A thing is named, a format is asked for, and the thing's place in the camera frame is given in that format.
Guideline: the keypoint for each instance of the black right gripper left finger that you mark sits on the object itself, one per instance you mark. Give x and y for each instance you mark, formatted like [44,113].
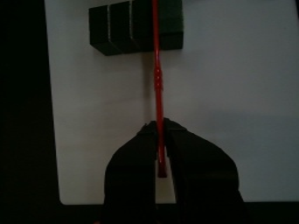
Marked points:
[129,175]

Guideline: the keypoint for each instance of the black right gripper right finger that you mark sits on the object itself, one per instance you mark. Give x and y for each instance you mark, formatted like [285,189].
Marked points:
[205,175]

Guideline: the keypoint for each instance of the red toy knife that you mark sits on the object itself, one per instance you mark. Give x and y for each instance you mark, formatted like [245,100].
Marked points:
[157,87]

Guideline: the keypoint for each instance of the white cutting board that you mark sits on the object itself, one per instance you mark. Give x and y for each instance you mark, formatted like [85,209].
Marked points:
[233,102]

